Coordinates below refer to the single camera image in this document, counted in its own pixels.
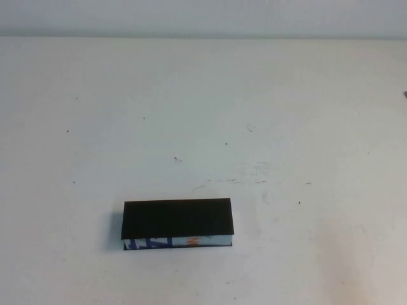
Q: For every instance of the black printed glasses case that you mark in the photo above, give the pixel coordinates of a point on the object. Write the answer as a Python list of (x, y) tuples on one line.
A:
[(178, 219)]

